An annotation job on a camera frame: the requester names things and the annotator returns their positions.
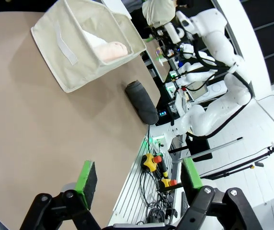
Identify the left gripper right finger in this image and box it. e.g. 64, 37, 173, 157
175, 157, 263, 230

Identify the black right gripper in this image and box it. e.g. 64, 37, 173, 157
150, 23, 169, 45

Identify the white floor cable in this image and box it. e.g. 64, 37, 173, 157
256, 94, 274, 104

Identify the cream fabric basket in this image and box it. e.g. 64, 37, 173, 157
30, 0, 147, 93

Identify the silver metal rod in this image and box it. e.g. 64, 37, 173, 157
177, 137, 244, 161

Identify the black folded tripod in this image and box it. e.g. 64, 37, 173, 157
199, 145, 274, 180

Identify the white touchscreen device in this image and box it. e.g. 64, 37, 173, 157
186, 81, 211, 101

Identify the grey rolled towel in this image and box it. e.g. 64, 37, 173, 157
124, 80, 159, 126

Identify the pale yellow towel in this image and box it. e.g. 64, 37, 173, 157
142, 0, 176, 25

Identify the aluminium slotted mounting plate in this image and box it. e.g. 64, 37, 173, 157
108, 140, 184, 227

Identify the black cable bundle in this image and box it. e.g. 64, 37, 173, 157
139, 167, 179, 225

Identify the cream towel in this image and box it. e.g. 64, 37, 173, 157
95, 41, 129, 63

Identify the black cable conduit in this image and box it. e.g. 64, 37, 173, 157
193, 31, 255, 138

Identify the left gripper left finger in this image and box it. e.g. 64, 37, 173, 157
19, 160, 102, 230

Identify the yellow emergency stop button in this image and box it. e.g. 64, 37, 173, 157
160, 178, 178, 189
141, 154, 163, 172

